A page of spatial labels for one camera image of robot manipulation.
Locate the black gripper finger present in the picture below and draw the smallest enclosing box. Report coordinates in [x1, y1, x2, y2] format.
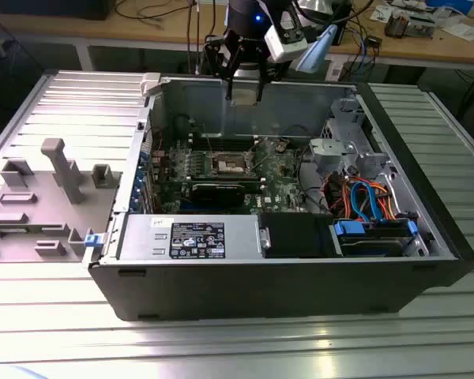
[240, 36, 292, 107]
[203, 29, 241, 102]

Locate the silver CPU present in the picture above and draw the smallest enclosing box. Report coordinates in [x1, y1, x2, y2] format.
[229, 87, 261, 107]

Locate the metal socket cover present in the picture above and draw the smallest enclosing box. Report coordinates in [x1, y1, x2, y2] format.
[241, 146, 264, 177]

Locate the CPU socket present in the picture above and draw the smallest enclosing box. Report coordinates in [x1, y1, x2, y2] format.
[209, 150, 249, 175]

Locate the gray case latch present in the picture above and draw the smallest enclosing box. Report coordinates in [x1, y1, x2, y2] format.
[140, 73, 171, 98]

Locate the wooden desk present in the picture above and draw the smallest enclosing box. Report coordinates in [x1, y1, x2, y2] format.
[0, 0, 474, 72]

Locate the green motherboard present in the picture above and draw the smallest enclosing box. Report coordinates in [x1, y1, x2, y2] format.
[149, 133, 321, 216]

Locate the silver metal drive cage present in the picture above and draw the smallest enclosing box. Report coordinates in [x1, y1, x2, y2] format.
[307, 97, 398, 178]

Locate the black graphics card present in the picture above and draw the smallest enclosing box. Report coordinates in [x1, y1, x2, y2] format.
[189, 181, 246, 207]

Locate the metal finned heat sink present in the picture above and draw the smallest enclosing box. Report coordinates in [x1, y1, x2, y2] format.
[385, 11, 410, 39]

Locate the blue card retainer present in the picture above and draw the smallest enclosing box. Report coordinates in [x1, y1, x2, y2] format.
[129, 140, 150, 214]

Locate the large black box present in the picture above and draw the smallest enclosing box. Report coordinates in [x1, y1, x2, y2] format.
[0, 0, 111, 21]

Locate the circuit module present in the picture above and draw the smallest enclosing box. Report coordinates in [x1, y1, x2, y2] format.
[408, 13, 438, 39]

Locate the hard disk in blue carrier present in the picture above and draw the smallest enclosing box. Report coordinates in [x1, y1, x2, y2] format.
[329, 219, 418, 257]

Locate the silver power supply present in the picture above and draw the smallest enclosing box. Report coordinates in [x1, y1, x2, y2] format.
[116, 212, 261, 261]

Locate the white paper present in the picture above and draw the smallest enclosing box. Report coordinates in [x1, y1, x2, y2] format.
[450, 21, 474, 40]

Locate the black PC case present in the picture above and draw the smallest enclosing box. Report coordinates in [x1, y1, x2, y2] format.
[87, 73, 474, 323]

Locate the gray parts rack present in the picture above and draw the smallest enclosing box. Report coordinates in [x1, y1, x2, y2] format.
[0, 137, 123, 264]

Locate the white camera with black bracket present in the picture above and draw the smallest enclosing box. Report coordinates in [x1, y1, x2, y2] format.
[263, 9, 310, 64]

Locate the black wire with connector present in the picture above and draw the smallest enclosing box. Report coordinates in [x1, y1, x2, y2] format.
[278, 124, 315, 143]

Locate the red wire bundle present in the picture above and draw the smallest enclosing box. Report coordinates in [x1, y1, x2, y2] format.
[322, 173, 355, 212]

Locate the blue wire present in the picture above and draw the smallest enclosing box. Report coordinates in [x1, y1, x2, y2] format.
[349, 179, 384, 222]

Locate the orange wire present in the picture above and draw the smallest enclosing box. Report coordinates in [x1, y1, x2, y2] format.
[369, 181, 400, 219]

